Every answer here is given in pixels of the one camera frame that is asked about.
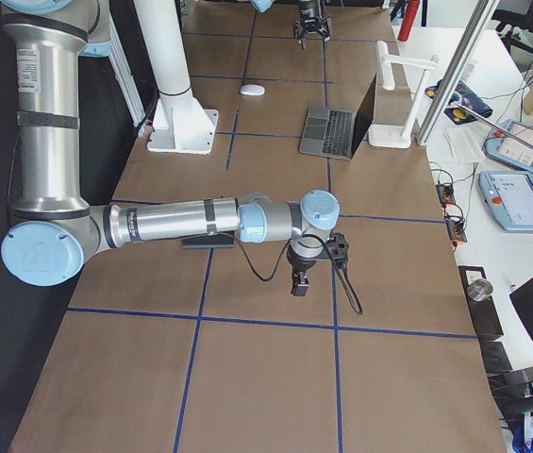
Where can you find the red bottle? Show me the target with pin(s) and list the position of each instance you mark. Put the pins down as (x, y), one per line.
(411, 10)

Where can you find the dark blue patterned pouch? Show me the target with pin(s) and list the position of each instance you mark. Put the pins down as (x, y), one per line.
(463, 96)

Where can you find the black mouse pad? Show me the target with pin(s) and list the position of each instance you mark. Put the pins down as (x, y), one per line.
(219, 240)

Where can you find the grey laptop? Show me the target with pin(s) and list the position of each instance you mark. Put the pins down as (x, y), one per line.
(337, 133)

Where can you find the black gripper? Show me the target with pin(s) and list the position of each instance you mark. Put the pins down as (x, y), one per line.
(297, 262)
(309, 10)

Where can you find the blue teach pendant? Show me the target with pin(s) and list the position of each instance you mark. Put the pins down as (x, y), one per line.
(509, 198)
(508, 151)

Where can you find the aluminium frame post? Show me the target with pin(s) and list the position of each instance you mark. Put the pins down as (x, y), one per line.
(483, 12)

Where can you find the white computer mouse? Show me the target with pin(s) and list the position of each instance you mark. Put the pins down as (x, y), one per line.
(252, 90)

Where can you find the office chair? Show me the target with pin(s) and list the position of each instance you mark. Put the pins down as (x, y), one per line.
(511, 15)

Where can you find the white folded cloth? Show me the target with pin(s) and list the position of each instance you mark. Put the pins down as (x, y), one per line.
(464, 146)

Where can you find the metal cup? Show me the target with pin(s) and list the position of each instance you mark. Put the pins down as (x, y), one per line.
(479, 290)

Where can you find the near blue teach pendant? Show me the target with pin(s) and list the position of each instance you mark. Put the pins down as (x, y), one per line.
(509, 198)

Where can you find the black box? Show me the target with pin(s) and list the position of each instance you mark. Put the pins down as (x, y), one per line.
(483, 313)

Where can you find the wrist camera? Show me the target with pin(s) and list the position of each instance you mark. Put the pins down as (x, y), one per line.
(338, 249)

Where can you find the orange connector block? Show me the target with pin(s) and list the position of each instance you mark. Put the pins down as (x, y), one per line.
(453, 214)

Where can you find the far blue teach pendant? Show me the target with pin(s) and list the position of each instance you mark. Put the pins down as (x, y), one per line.
(508, 151)

